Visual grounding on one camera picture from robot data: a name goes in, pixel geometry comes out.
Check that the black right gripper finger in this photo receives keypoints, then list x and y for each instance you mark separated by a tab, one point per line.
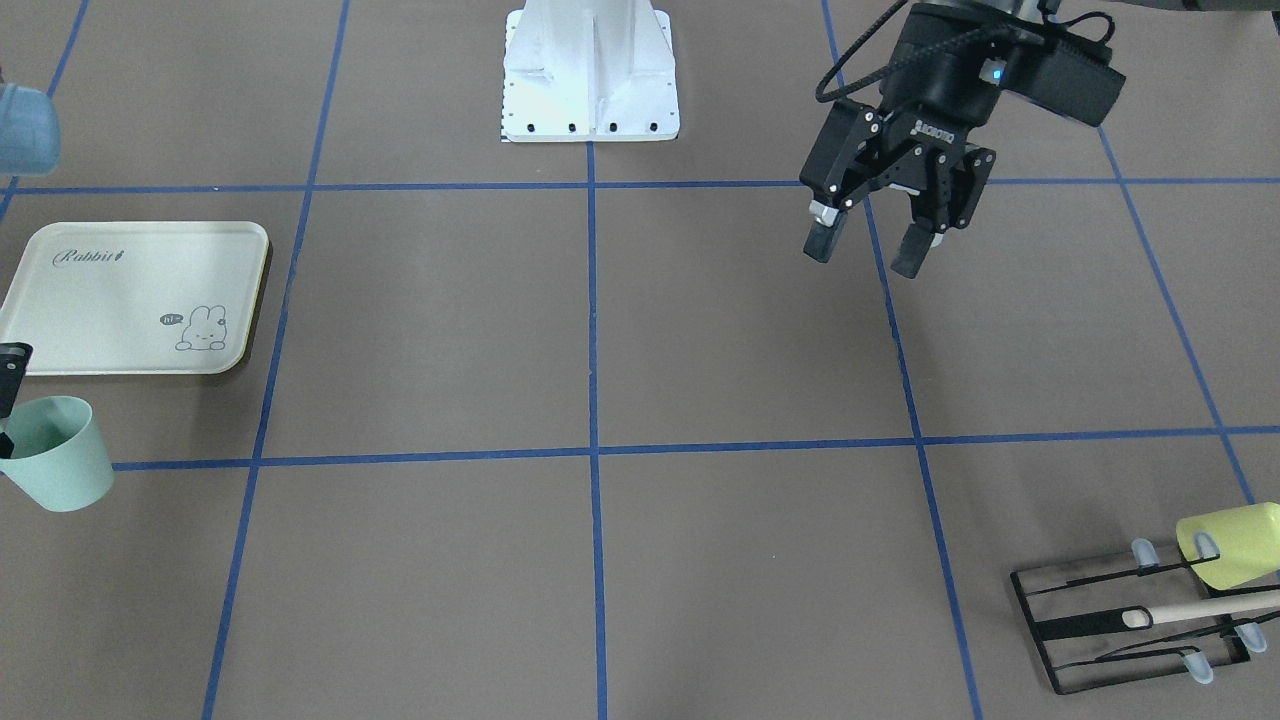
15	359

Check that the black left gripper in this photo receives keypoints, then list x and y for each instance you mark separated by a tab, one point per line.
936	88

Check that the light green cup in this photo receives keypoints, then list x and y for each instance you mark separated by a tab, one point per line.
59	457

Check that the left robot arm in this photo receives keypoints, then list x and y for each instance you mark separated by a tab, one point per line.
1100	10

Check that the cream rabbit tray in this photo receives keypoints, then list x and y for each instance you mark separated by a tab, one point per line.
137	298

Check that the yellow cup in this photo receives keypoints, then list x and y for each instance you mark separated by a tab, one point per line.
1247	542

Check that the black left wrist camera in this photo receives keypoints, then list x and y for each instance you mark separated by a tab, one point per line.
1060	65

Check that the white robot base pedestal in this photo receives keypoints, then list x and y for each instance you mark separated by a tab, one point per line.
589	71

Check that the black wire cup rack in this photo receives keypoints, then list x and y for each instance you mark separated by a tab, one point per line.
1071	611

